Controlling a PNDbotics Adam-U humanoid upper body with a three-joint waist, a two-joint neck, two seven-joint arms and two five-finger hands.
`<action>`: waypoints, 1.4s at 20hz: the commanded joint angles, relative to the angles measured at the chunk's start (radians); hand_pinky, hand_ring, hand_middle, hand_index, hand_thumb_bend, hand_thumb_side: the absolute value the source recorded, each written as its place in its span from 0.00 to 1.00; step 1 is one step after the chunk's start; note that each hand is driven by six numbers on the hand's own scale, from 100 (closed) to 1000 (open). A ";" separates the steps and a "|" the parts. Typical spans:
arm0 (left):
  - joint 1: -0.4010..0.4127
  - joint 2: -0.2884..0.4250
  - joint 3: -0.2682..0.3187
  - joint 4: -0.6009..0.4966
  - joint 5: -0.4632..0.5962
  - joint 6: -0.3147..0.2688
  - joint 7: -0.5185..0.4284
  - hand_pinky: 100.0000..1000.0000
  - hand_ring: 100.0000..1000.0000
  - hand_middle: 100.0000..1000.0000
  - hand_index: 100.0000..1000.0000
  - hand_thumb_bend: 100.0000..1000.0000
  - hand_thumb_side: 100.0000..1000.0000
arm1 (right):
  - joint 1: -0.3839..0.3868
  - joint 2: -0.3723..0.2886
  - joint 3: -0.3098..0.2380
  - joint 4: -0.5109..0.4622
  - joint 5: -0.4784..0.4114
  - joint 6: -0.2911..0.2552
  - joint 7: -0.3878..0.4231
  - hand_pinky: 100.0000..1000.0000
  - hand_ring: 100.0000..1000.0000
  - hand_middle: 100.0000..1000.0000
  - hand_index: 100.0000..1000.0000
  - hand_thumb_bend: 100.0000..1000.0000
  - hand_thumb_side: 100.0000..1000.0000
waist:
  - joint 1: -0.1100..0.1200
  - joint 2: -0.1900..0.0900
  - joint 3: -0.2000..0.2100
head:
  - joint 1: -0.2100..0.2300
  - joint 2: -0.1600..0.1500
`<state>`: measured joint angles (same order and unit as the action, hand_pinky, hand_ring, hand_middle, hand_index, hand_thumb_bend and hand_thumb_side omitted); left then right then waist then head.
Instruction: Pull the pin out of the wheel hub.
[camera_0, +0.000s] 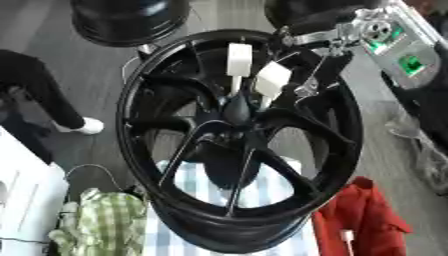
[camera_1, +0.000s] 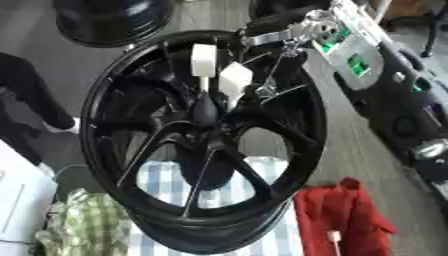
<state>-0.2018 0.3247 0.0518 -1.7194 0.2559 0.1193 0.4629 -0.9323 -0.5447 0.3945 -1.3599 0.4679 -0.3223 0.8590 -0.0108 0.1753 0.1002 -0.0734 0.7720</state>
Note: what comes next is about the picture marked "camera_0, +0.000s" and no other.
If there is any green white checked cloth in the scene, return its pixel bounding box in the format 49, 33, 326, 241
47, 187, 151, 256

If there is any white pin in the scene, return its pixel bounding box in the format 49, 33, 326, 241
224, 42, 256, 98
339, 229, 359, 256
253, 60, 293, 112

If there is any black spoked wheel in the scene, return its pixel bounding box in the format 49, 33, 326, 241
113, 29, 366, 255

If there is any thin grey cable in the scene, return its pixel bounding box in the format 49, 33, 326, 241
63, 163, 128, 193

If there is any white cabinet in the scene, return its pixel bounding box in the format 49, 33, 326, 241
0, 126, 72, 256

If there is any red cloth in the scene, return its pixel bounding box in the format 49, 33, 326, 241
309, 176, 415, 256

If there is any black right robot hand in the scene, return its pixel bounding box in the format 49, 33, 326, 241
262, 0, 389, 102

